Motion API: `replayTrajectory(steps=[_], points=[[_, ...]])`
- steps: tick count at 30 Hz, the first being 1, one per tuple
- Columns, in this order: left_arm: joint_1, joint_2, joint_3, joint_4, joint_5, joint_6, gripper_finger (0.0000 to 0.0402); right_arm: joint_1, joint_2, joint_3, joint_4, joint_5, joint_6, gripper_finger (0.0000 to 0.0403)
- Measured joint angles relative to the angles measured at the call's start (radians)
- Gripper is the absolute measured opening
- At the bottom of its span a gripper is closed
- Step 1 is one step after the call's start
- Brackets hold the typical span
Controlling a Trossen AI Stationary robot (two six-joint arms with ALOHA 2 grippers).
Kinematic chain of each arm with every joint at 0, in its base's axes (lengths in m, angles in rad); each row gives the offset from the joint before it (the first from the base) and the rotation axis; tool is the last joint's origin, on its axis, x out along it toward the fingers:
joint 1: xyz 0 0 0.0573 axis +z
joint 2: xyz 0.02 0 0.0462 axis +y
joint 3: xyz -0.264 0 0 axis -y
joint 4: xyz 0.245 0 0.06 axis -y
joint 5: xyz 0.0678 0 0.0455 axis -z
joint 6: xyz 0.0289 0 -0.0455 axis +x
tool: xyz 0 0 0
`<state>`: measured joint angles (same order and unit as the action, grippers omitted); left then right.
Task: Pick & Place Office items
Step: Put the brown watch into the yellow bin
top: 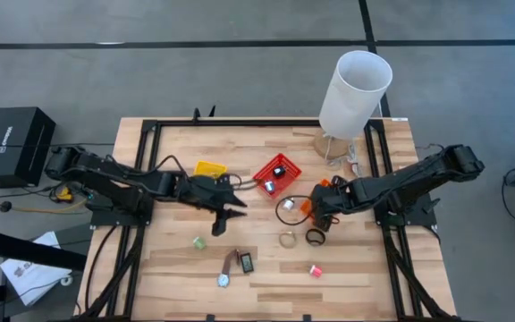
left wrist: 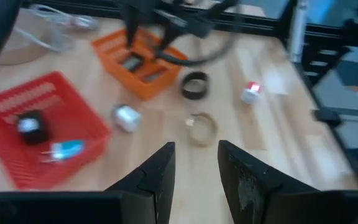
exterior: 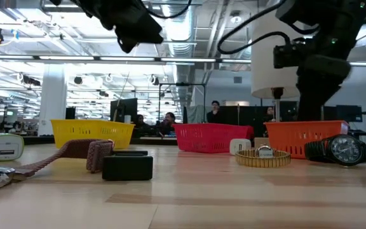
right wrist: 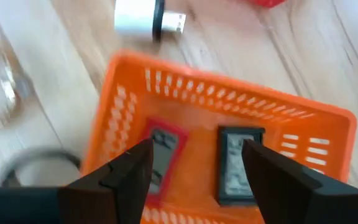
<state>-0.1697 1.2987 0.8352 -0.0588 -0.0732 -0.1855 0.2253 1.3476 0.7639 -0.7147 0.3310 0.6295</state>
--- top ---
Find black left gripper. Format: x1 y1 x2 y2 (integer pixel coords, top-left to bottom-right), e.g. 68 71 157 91
180 174 249 237

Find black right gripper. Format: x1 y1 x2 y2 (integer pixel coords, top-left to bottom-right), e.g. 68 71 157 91
309 181 349 233

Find black band dark watch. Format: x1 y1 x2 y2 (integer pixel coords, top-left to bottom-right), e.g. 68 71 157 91
305 227 326 248

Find yellow plastic basket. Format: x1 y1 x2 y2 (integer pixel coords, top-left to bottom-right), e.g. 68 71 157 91
193 159 230 180

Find black digital clock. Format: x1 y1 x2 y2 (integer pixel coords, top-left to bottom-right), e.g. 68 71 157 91
239 252 255 275

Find brown strap silver watch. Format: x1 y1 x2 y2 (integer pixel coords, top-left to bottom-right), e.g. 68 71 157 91
215 248 241 289

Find red plastic basket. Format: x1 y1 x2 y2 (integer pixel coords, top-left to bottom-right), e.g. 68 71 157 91
252 152 303 200

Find white shade table lamp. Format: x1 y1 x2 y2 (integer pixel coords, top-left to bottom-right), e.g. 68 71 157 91
313 49 393 160

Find white paper sheets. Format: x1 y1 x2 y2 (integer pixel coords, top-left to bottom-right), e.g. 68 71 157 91
0 231 73 308

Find black workbench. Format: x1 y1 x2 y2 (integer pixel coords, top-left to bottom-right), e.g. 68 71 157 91
0 227 89 322

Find black cardboard box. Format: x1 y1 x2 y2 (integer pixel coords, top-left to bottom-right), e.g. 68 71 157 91
0 106 57 189

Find white lamp cord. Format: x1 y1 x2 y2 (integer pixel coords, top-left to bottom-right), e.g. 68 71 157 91
323 132 365 178

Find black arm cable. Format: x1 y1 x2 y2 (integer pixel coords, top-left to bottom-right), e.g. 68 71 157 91
105 154 258 191

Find black aluminium table frame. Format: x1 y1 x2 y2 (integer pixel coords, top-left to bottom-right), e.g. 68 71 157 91
76 116 460 322

